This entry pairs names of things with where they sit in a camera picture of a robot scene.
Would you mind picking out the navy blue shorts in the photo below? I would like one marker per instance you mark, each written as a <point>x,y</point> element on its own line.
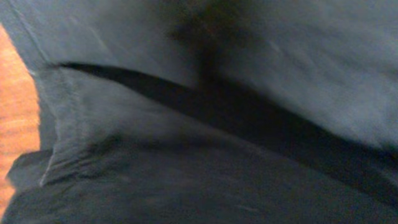
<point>209,111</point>

